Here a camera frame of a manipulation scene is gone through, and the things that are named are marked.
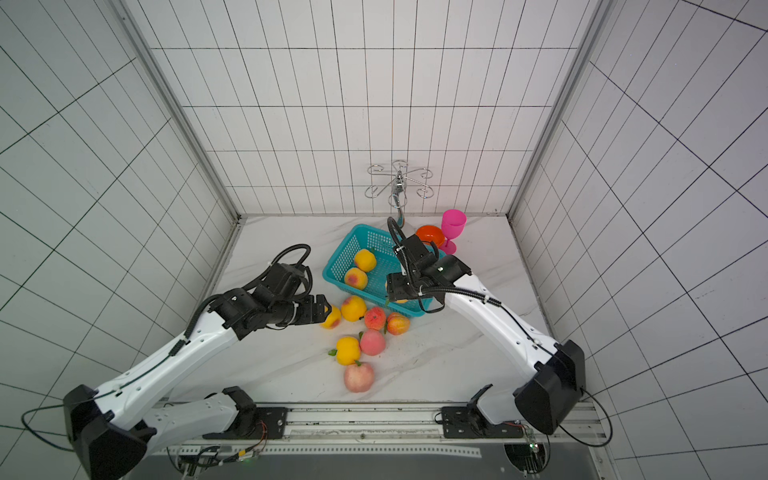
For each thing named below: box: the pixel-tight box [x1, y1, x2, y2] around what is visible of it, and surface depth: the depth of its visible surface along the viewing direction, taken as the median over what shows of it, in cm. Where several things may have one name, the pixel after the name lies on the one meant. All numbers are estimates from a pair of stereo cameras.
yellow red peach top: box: [341, 295, 367, 322], surface depth 89 cm
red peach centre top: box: [364, 307, 386, 331], surface depth 87 cm
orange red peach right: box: [387, 312, 410, 335], surface depth 87 cm
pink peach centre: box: [360, 328, 386, 356], surface depth 83 cm
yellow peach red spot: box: [344, 267, 368, 290], surface depth 97 cm
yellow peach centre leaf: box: [328, 336, 362, 366], surface depth 81 cm
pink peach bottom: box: [344, 362, 375, 393], surface depth 76 cm
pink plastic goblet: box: [439, 209, 467, 255], surface depth 102 cm
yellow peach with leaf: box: [354, 248, 377, 273], surface depth 102 cm
